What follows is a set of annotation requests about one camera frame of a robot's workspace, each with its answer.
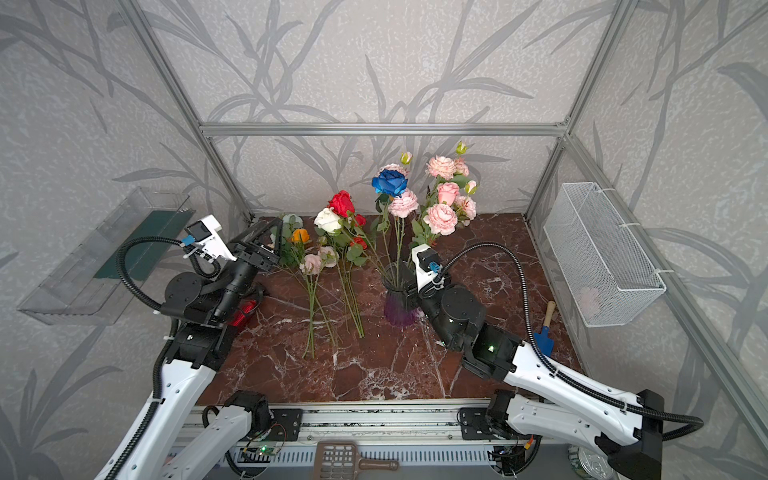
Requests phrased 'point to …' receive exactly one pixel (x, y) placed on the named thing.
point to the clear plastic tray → (88, 289)
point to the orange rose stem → (300, 235)
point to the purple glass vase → (396, 308)
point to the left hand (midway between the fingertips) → (277, 215)
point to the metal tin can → (590, 464)
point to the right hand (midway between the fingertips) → (410, 249)
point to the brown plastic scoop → (340, 460)
